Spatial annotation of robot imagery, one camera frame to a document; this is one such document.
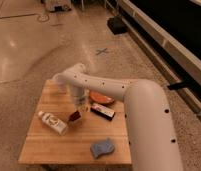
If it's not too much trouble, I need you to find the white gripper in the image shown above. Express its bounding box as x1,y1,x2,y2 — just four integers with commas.
67,87,89,125

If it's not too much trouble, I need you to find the red pepper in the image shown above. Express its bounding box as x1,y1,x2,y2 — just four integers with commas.
69,111,81,122

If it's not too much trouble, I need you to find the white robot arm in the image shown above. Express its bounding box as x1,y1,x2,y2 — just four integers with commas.
53,63,184,171

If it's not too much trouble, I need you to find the white tube bottle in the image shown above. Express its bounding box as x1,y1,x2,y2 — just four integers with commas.
38,111,68,135

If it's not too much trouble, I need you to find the wooden folding table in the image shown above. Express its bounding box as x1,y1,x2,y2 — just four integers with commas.
18,80,131,165

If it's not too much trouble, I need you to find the orange bowl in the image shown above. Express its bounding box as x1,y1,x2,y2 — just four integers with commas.
89,91,115,105

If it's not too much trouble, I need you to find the black red rectangular box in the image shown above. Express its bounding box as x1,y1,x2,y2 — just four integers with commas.
90,103,115,120

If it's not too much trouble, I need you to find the blue sponge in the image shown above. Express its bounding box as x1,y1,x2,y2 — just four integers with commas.
90,138,115,159

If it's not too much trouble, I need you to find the black object on floor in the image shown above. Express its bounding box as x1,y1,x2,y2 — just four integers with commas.
107,17,127,35

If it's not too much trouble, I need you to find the white device on floor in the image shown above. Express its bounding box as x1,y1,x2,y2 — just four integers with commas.
45,0,72,12

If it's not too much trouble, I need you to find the floor cable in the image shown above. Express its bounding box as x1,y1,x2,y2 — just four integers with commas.
0,6,63,28

